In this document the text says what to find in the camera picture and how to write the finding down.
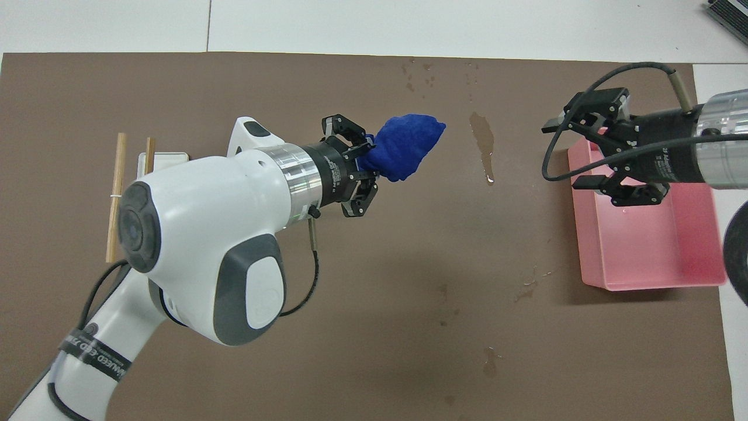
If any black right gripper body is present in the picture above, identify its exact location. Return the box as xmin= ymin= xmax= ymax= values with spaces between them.
xmin=608 ymin=108 xmax=711 ymax=185

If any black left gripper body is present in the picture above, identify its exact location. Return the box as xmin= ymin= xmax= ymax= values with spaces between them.
xmin=304 ymin=139 xmax=358 ymax=205

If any blue cloth towel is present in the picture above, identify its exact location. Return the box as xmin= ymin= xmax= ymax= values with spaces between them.
xmin=356 ymin=114 xmax=446 ymax=183

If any spilled water puddle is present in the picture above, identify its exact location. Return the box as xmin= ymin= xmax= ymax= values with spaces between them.
xmin=469 ymin=112 xmax=496 ymax=185

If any pink plastic bin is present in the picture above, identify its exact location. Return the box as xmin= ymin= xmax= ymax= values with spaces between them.
xmin=567 ymin=137 xmax=728 ymax=292

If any brown table mat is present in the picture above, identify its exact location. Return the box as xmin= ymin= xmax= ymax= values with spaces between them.
xmin=0 ymin=51 xmax=736 ymax=421

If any grey ribbed device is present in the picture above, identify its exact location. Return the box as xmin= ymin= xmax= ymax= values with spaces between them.
xmin=704 ymin=0 xmax=748 ymax=44

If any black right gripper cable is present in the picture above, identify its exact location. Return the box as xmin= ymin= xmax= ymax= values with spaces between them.
xmin=542 ymin=61 xmax=748 ymax=182

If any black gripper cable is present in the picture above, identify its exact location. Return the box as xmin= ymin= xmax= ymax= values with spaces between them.
xmin=279 ymin=205 xmax=320 ymax=318
xmin=542 ymin=61 xmax=748 ymax=182

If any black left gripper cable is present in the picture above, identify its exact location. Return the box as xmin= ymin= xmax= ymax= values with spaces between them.
xmin=279 ymin=205 xmax=320 ymax=318

